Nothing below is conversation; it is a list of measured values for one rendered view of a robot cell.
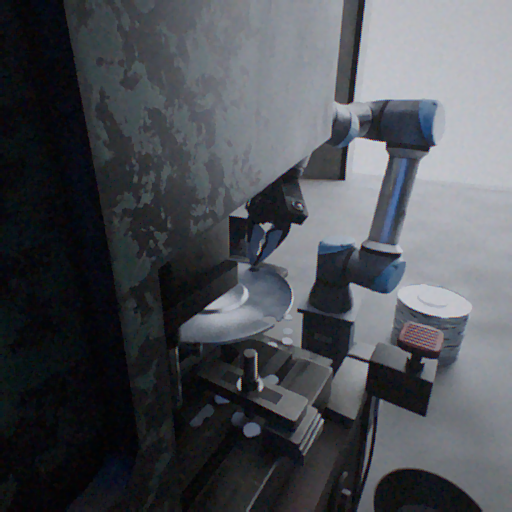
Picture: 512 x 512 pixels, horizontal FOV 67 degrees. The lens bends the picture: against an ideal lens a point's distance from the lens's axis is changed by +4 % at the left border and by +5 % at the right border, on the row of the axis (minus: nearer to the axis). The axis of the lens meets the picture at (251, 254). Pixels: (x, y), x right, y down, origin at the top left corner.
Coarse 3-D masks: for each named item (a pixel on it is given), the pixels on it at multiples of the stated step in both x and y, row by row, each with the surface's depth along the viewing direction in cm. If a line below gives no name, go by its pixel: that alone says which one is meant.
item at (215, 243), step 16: (224, 224) 52; (208, 240) 49; (224, 240) 53; (176, 256) 44; (192, 256) 47; (208, 256) 50; (224, 256) 53; (160, 272) 44; (176, 272) 45; (192, 272) 48; (160, 288) 45; (176, 288) 46
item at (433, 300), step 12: (408, 288) 180; (420, 288) 180; (432, 288) 180; (444, 288) 180; (408, 300) 169; (420, 300) 169; (432, 300) 168; (444, 300) 169; (456, 300) 170; (420, 312) 161; (432, 312) 161; (444, 312) 161; (456, 312) 161; (468, 312) 160
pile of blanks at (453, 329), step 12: (396, 312) 175; (408, 312) 165; (396, 324) 175; (432, 324) 160; (444, 324) 159; (456, 324) 159; (396, 336) 177; (444, 336) 161; (456, 336) 162; (444, 348) 163; (456, 348) 166; (444, 360) 167
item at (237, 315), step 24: (240, 264) 78; (240, 288) 67; (264, 288) 68; (288, 288) 68; (216, 312) 61; (240, 312) 61; (264, 312) 61; (288, 312) 61; (192, 336) 55; (216, 336) 55; (240, 336) 55
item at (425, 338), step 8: (408, 328) 61; (416, 328) 61; (424, 328) 61; (432, 328) 61; (400, 336) 59; (408, 336) 59; (416, 336) 59; (424, 336) 59; (432, 336) 59; (440, 336) 59; (400, 344) 58; (408, 344) 57; (416, 344) 57; (424, 344) 57; (432, 344) 57; (440, 344) 57; (408, 352) 58; (416, 352) 57; (424, 352) 56; (432, 352) 56; (440, 352) 57; (416, 360) 60
